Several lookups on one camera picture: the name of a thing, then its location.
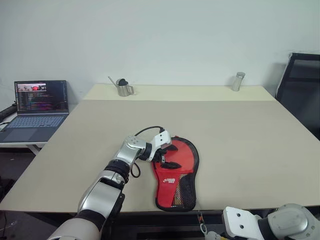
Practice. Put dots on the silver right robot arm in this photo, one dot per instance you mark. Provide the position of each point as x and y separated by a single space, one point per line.
292 220

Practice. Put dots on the black bar-shaped device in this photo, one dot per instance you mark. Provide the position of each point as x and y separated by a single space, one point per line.
7 111

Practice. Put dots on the glass jar with metal lid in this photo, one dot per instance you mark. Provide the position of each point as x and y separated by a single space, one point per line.
237 83

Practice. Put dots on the grey open laptop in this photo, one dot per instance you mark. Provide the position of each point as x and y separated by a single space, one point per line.
41 97

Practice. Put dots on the black chair frame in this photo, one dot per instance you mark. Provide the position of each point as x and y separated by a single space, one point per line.
302 87

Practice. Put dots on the steel watering can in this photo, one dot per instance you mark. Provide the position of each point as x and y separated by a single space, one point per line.
123 90

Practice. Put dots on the red black paddle case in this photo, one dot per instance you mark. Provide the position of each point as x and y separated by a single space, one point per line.
186 160

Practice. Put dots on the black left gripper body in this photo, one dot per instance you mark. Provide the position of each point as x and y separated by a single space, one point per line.
162 156

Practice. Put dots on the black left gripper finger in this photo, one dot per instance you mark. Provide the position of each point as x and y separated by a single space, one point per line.
171 165
172 148

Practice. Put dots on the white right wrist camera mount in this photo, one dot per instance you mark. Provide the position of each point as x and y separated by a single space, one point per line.
237 220

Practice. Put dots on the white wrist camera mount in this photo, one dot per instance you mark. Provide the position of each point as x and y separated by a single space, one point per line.
161 138
237 220

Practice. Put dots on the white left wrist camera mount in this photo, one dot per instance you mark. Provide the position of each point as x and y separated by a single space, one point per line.
161 138

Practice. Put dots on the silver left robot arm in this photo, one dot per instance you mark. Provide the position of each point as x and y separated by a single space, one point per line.
130 150

